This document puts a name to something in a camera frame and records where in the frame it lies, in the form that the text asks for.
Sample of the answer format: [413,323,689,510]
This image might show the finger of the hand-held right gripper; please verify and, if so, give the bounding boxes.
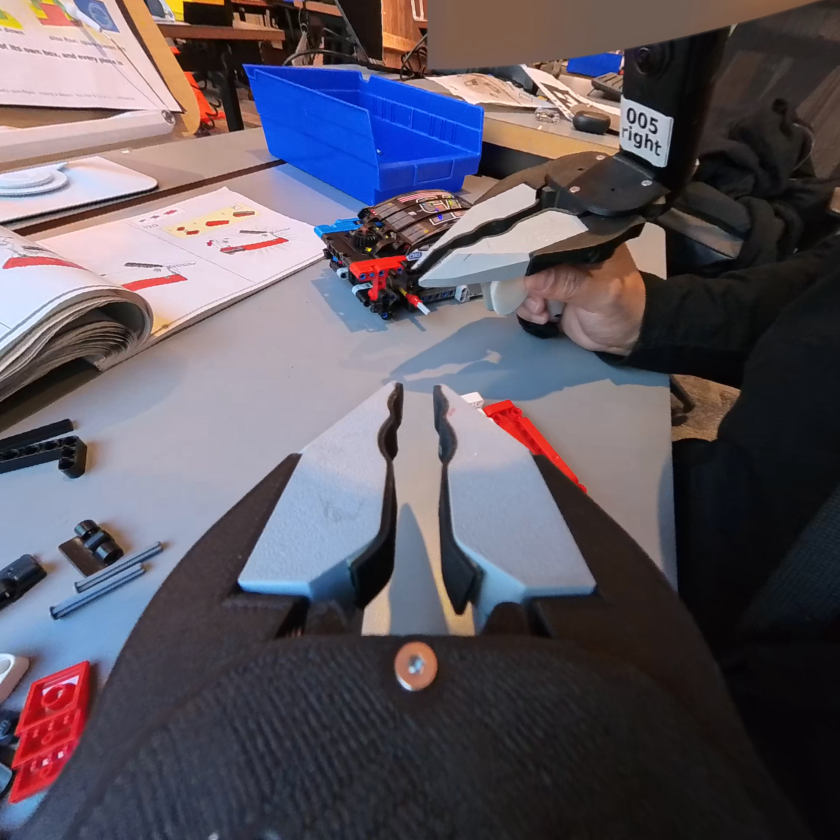
[410,182,547,273]
[416,211,595,291]

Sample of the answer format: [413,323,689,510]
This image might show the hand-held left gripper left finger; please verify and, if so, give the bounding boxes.
[238,382,403,611]

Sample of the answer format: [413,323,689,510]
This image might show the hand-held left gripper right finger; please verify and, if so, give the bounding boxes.
[432,385,598,614]

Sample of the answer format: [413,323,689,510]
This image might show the red brick panel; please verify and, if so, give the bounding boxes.
[483,400,587,493]

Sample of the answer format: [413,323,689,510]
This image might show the toy brick car assembly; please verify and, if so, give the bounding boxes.
[314,189,490,322]

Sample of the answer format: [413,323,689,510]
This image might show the person's right forearm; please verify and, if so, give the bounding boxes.
[620,233,840,395]

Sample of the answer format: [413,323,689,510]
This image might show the grey desk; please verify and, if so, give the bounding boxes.
[0,128,678,840]

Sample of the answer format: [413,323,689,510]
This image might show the person's right hand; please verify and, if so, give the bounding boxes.
[525,246,648,355]

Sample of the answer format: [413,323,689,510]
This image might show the marker tag sheet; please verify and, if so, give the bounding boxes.
[525,66,623,118]

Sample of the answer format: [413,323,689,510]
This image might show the printed paper sheet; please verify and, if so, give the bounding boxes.
[430,72,549,109]

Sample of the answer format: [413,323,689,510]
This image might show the blue plastic bin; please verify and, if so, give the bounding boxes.
[243,63,485,206]

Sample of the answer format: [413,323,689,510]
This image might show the dark grey axle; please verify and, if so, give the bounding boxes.
[74,541,164,593]
[50,564,147,620]

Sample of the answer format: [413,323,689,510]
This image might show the black connector piece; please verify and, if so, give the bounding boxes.
[58,520,124,578]
[0,554,48,608]

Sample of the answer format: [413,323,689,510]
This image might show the person's body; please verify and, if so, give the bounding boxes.
[672,98,840,840]

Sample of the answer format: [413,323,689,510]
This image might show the black angled beam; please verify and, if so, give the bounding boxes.
[0,435,88,479]

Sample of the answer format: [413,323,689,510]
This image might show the open instruction booklet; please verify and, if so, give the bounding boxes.
[0,185,327,401]

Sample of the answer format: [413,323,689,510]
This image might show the black straight beam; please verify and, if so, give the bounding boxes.
[0,419,75,448]

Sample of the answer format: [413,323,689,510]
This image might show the large red slope plate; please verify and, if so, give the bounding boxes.
[29,661,91,732]

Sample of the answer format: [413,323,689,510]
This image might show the wooden board stand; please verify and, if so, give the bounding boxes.
[121,0,201,137]

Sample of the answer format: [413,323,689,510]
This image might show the white flat base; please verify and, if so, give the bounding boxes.
[0,156,160,224]

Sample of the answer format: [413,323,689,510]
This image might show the printed paper sign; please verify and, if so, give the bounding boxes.
[0,0,185,114]

